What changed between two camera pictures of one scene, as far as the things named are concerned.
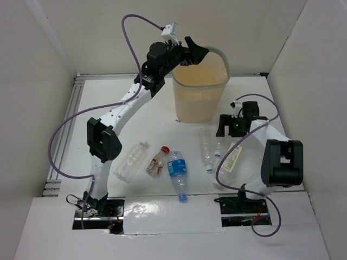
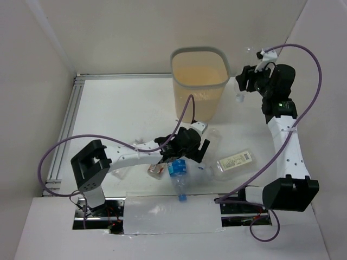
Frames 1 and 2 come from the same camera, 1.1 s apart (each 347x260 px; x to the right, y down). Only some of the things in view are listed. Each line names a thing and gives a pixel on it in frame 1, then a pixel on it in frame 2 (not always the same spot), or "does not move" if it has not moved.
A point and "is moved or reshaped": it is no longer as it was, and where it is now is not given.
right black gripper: x=226 y=119 -> x=248 y=72
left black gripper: x=185 y=54 -> x=197 y=151
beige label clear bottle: x=230 y=172 is moved or reshaped
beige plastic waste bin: x=199 y=89 does not move
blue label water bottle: x=177 y=166 does not move
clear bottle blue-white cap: x=218 y=150 -> x=239 y=95
